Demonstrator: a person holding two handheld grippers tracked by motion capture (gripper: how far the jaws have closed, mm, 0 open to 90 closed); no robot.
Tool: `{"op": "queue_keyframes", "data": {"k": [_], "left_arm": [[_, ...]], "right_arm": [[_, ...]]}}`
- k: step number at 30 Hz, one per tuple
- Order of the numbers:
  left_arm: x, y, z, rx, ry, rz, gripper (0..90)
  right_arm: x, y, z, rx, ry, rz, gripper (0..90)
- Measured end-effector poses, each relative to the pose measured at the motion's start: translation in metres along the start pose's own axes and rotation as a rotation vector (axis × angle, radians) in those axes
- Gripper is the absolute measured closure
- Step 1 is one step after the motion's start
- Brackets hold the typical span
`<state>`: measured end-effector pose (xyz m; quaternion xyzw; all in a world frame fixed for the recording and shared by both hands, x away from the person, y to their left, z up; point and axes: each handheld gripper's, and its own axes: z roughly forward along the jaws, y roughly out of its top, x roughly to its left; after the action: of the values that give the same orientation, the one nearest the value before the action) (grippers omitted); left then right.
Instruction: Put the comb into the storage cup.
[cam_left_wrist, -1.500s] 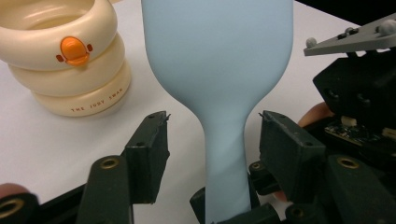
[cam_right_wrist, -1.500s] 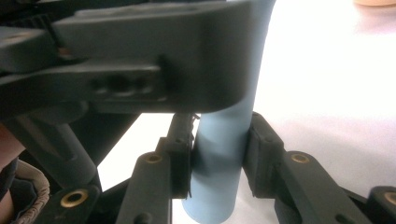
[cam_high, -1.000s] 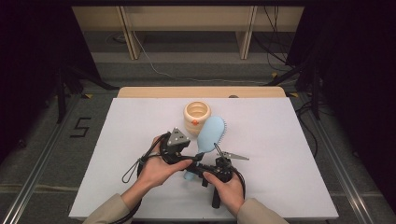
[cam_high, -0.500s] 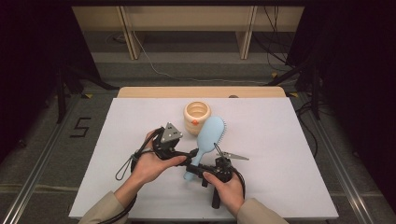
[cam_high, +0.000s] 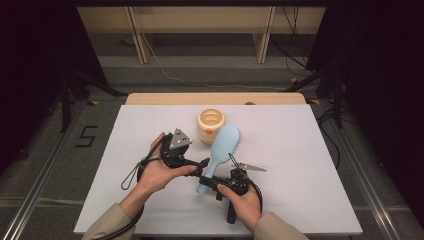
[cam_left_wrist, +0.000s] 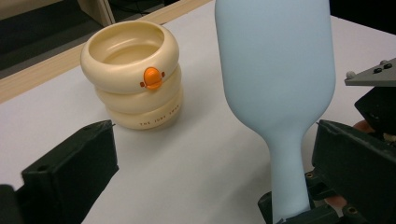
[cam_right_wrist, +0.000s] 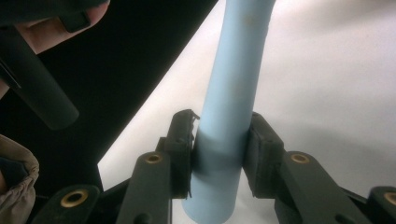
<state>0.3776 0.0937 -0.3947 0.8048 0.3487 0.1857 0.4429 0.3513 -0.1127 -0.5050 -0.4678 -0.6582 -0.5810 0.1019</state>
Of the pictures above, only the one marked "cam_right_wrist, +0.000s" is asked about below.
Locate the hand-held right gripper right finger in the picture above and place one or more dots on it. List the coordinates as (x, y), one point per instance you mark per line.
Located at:
(263, 155)

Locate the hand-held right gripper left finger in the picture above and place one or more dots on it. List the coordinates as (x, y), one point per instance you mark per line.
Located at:
(180, 146)

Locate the white table board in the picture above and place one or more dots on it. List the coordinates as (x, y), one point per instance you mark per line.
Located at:
(327, 93)

